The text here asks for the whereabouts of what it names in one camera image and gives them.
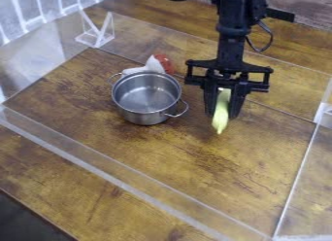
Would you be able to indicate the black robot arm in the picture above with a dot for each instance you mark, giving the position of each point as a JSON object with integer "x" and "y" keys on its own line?
{"x": 237, "y": 16}

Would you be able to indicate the green handled metal spoon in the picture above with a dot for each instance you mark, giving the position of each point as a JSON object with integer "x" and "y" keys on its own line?
{"x": 220, "y": 114}

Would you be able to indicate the red and white object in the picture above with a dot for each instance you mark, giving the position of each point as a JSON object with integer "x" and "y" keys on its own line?
{"x": 157, "y": 63}

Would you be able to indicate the clear acrylic bracket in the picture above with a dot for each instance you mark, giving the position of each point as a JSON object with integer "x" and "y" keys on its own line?
{"x": 96, "y": 37}

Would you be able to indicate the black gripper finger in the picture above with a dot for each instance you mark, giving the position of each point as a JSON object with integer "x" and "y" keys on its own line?
{"x": 237, "y": 97}
{"x": 209, "y": 96}

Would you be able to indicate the black strip on table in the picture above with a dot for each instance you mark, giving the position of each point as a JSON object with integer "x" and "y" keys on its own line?
{"x": 280, "y": 15}

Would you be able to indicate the small steel pot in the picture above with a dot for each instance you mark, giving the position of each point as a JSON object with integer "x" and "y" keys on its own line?
{"x": 147, "y": 97}

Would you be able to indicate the clear acrylic enclosure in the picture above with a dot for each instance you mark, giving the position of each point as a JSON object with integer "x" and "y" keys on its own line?
{"x": 252, "y": 184}

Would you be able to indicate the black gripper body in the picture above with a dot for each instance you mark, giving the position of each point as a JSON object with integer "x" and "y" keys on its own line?
{"x": 228, "y": 71}

